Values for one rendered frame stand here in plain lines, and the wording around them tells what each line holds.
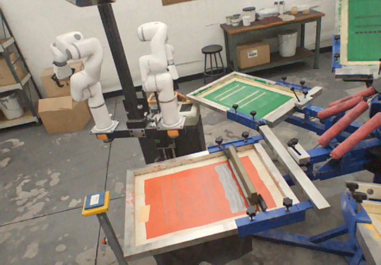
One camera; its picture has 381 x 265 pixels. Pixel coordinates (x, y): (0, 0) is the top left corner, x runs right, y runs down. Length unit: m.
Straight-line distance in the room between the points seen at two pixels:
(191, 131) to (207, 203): 1.03
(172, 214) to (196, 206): 0.12
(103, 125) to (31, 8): 3.50
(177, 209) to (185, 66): 3.97
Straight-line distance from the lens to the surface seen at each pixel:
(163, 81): 1.64
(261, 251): 2.48
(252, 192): 1.37
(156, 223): 1.46
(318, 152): 1.63
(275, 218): 1.35
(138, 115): 1.83
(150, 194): 1.61
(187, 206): 1.50
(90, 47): 1.64
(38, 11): 5.18
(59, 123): 4.67
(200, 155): 1.72
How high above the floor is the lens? 2.02
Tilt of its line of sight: 31 degrees down
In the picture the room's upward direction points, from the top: 10 degrees counter-clockwise
